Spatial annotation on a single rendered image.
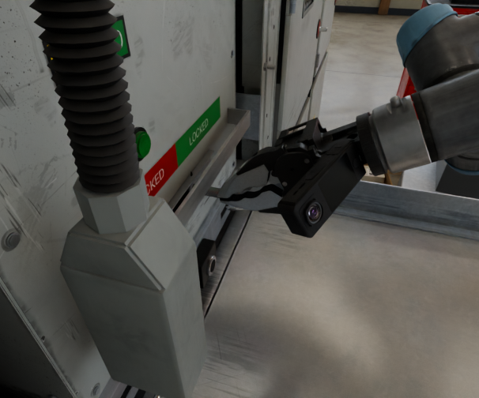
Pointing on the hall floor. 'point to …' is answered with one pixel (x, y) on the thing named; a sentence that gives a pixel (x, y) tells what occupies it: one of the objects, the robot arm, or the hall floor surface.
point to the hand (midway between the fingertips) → (225, 198)
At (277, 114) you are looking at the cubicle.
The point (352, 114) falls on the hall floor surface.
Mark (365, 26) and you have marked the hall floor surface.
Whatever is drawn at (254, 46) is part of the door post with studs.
